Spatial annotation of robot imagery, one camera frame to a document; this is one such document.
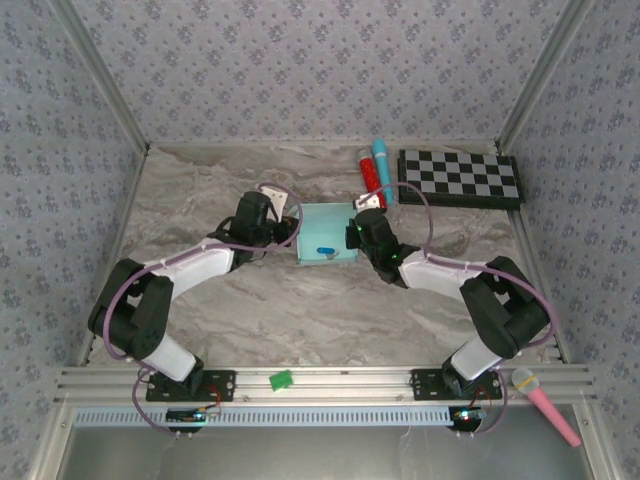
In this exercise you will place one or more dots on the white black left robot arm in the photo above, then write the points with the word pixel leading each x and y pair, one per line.
pixel 200 265

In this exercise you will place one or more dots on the small blue oblong object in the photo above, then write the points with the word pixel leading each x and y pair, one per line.
pixel 325 250

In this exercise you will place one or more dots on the small circuit board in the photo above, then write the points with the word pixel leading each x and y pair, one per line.
pixel 467 415
pixel 192 415

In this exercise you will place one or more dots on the light teal paper box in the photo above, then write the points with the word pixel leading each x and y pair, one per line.
pixel 320 227

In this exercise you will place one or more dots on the small green block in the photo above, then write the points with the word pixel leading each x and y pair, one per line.
pixel 281 380

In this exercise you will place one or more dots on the grey metal panel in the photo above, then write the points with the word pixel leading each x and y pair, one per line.
pixel 325 452

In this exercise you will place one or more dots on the wide aluminium frame rail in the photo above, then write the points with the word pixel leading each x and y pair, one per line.
pixel 350 385

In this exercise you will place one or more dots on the blue marker tube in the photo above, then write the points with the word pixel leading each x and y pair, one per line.
pixel 384 167

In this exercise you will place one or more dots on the pink toy microphone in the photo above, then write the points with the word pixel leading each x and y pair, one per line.
pixel 547 405

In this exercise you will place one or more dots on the aluminium side rail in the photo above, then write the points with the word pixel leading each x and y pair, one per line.
pixel 125 220
pixel 530 240

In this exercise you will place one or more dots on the red glitter toy microphone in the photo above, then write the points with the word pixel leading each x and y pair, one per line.
pixel 370 175

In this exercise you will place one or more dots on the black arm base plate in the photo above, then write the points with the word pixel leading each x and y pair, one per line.
pixel 220 387
pixel 425 387

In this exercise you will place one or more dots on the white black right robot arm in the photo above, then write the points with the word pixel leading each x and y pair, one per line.
pixel 440 277

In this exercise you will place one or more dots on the aluminium frame post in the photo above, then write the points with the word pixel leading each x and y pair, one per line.
pixel 545 75
pixel 100 75

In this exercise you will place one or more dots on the black grey chessboard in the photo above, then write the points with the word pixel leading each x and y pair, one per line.
pixel 460 175

